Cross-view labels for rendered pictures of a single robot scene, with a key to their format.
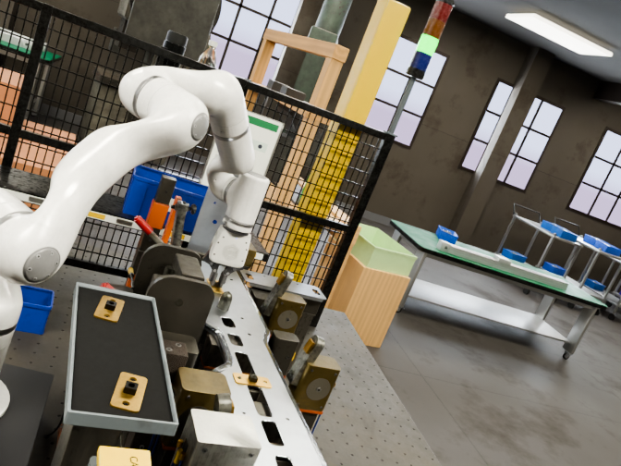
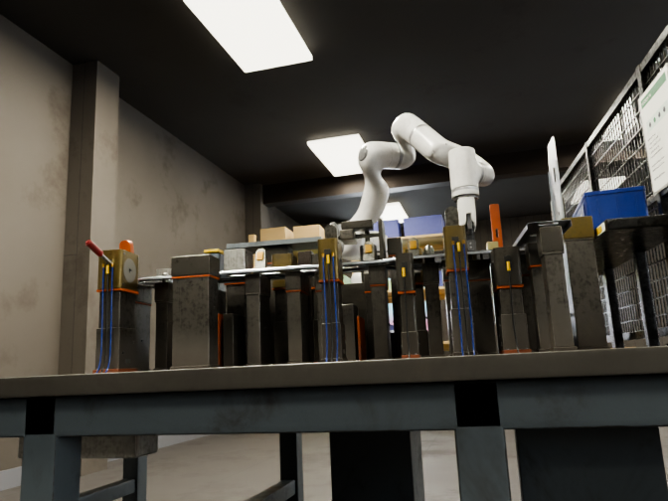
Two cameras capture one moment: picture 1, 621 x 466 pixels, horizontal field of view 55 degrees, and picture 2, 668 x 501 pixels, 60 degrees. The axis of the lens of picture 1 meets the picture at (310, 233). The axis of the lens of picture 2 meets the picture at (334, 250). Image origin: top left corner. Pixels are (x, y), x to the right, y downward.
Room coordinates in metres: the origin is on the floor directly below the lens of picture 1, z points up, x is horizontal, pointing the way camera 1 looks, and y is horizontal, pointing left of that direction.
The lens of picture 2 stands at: (2.22, -1.47, 0.69)
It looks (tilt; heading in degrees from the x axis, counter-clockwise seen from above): 11 degrees up; 124
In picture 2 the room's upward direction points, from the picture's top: 3 degrees counter-clockwise
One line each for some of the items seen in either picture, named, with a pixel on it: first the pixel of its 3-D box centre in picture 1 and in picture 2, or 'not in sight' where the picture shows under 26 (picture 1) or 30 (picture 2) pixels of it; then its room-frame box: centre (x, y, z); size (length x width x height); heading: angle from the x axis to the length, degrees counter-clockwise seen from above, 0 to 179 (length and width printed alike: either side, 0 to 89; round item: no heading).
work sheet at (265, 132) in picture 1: (241, 153); (663, 132); (2.14, 0.34, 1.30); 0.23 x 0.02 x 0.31; 115
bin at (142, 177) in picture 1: (174, 201); (608, 222); (1.95, 0.47, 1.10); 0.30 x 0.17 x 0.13; 109
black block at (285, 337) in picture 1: (272, 383); (408, 306); (1.49, -0.05, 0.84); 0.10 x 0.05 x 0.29; 115
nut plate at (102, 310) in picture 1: (110, 306); not in sight; (0.92, 0.27, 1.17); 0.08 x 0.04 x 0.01; 14
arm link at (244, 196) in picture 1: (247, 195); (463, 169); (1.59, 0.20, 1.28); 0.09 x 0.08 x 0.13; 66
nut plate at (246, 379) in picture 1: (252, 378); not in sight; (1.17, 0.00, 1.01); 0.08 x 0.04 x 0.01; 115
